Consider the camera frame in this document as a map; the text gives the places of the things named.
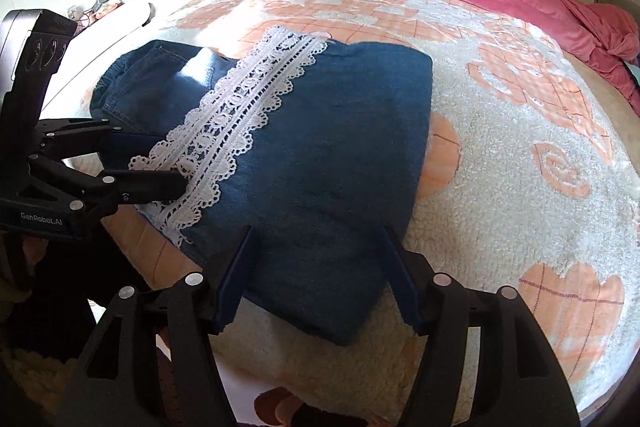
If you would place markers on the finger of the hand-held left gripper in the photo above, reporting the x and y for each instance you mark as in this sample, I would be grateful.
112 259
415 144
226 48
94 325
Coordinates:
150 184
130 143

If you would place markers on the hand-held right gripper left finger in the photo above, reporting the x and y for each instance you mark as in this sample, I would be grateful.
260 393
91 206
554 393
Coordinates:
235 279

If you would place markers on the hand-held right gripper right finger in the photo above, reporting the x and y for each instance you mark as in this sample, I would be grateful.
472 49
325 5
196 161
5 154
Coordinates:
400 282

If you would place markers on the blue denim pants lace trim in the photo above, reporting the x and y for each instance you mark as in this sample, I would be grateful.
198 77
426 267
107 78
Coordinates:
325 157

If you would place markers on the white orange fleece blanket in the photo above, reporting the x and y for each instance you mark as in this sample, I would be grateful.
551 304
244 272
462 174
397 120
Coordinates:
500 207

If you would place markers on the person's black trousers leg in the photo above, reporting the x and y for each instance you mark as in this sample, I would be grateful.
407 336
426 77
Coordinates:
65 277

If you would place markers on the pink slipper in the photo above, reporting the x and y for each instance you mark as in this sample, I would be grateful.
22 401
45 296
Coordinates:
300 407

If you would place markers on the white fluffy rug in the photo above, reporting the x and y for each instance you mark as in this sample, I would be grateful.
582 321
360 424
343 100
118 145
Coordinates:
40 377

